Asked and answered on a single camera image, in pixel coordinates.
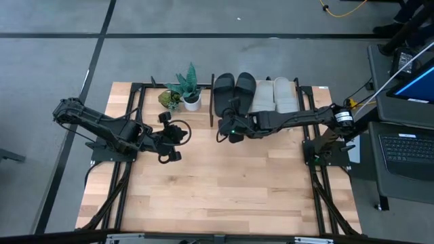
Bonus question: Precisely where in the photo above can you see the black power adapter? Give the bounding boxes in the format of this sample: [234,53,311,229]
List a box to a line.
[389,46,423,81]

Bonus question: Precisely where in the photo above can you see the aloe plant in white pot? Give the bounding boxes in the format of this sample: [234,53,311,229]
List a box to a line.
[163,62,204,113]

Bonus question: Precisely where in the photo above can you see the black rear frame bar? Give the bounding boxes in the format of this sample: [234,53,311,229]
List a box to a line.
[134,82,212,89]

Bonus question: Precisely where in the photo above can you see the black aluminium frame rails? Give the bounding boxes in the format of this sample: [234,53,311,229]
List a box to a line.
[81,82,147,231]
[294,85,362,237]

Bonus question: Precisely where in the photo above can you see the wooden shelf with black frame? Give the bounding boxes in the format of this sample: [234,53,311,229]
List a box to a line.
[208,73,302,131]

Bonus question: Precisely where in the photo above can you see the black frame bar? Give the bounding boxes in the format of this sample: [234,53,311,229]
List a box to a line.
[0,229,434,244]
[134,82,212,89]

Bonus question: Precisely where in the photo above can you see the silver metal bracket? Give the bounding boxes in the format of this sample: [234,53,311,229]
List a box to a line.
[294,236,335,244]

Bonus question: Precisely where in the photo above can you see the person's shoe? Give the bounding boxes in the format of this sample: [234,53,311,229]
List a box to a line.
[372,22,405,37]

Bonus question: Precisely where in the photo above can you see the dark grey stand foot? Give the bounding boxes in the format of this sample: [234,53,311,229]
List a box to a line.
[0,147,26,164]

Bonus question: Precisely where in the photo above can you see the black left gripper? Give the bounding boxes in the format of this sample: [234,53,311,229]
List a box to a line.
[152,110,189,164]

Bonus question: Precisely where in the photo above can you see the small trailing succulent plant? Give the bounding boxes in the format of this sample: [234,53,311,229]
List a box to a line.
[157,88,184,113]

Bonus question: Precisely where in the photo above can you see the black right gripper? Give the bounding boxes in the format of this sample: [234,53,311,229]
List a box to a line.
[218,97,260,136]

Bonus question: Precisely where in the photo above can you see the black laptop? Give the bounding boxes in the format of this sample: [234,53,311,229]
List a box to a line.
[378,131,434,181]

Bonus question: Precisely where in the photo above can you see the person's leg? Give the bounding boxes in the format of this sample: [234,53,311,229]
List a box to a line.
[393,0,425,24]

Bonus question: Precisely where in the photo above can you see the white cable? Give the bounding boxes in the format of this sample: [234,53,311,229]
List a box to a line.
[353,40,434,117]

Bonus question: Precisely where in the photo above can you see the black slide sandal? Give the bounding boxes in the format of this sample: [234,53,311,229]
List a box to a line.
[233,71,258,116]
[212,73,236,119]

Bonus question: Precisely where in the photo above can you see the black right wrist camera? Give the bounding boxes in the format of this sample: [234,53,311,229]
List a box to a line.
[226,125,245,144]

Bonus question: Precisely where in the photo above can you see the white paper sheet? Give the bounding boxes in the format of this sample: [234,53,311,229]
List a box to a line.
[349,144,362,164]

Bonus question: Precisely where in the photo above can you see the grey slide sandal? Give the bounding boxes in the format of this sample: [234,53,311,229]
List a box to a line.
[273,77,300,115]
[248,79,277,114]

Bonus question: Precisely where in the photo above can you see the monitor with blue screen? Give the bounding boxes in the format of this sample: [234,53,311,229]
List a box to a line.
[386,58,434,104]

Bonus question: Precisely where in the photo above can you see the yellow floor cable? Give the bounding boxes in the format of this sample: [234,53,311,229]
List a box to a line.
[319,0,369,18]

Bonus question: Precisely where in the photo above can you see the black floor cable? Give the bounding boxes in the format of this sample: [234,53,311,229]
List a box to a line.
[334,78,376,120]

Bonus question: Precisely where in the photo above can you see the black front frame bar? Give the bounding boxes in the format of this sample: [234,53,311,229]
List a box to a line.
[0,229,434,244]

